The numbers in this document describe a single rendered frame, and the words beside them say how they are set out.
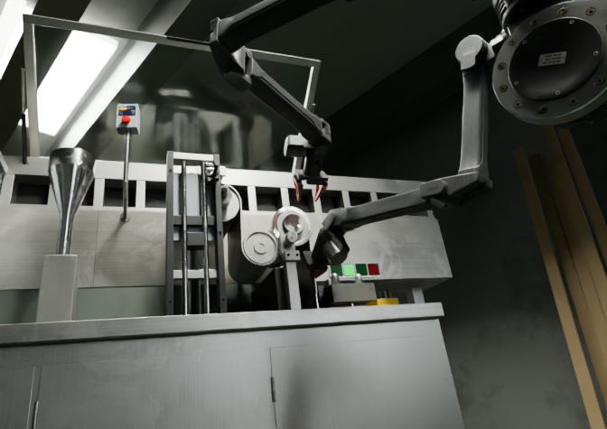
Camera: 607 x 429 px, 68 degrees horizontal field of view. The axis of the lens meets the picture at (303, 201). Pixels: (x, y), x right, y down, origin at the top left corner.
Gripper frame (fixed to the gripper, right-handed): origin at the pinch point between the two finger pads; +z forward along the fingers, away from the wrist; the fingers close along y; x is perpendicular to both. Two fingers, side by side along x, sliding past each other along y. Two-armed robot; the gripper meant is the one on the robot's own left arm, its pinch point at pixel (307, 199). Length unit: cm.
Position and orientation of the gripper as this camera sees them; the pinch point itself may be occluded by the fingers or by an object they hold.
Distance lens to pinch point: 149.9
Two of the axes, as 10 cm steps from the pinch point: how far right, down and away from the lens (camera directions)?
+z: -1.5, 9.1, 3.9
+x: -2.7, -4.2, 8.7
